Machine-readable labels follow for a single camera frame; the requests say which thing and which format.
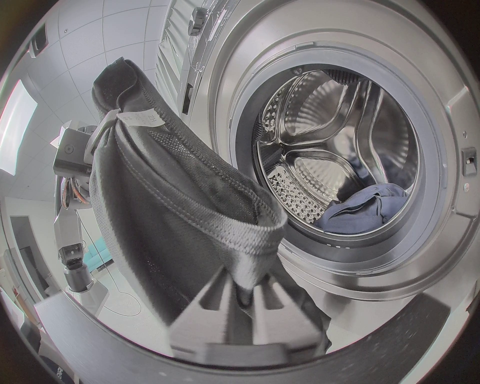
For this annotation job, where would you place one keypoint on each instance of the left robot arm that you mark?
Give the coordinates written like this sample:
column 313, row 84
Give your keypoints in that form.
column 69, row 228

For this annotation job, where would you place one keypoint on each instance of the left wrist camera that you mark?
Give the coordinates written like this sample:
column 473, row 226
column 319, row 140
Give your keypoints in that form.
column 71, row 150

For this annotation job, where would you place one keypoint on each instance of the grey washing machine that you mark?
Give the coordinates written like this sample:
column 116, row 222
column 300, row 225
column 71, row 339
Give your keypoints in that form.
column 412, row 93

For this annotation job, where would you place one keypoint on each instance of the black garment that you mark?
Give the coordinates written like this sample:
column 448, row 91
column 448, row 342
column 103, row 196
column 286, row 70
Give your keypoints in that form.
column 157, row 210

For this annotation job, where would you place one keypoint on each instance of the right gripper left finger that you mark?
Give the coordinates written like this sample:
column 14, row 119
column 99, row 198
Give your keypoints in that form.
column 204, row 318

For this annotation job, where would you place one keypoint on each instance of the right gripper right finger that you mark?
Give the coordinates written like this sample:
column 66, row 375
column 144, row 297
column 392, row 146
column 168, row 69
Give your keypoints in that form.
column 285, row 318

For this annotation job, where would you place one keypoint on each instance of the dark blue garment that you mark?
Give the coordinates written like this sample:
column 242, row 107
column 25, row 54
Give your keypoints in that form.
column 360, row 213

